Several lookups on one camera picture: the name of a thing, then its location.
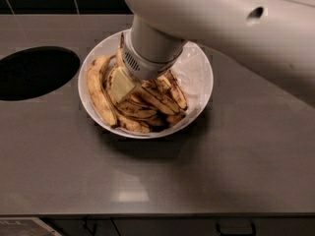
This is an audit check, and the black drawer handle right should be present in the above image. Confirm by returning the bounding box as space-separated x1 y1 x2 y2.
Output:
216 222 257 236

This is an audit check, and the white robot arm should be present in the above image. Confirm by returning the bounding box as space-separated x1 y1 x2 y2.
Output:
123 0 315 104

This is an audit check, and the bottom yellow banana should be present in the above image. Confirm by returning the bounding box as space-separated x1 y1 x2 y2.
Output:
115 111 151 134

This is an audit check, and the curved spotted middle banana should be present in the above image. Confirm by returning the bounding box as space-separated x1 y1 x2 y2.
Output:
106 66 158 119

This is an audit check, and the white ceramic bowl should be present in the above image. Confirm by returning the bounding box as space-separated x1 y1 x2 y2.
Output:
78 29 214 139

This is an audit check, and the upper spotted yellow banana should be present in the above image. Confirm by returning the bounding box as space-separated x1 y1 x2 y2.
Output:
155 75 171 93

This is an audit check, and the printed paper at bottom left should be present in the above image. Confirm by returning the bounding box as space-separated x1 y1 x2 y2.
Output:
0 217 62 236

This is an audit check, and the white paper liner in bowl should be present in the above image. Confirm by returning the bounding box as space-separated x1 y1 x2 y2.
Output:
171 42 211 132

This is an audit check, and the dark brown overripe banana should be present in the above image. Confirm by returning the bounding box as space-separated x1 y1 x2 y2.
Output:
164 70 188 110

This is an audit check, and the spotted yellow banana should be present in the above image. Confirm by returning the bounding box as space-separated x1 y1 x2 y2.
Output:
87 55 118 127
155 75 171 93

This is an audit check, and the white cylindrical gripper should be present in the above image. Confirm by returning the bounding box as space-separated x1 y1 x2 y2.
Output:
110 16 186 103

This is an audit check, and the leftmost spotted yellow banana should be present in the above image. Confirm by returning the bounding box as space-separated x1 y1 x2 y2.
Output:
87 55 118 127

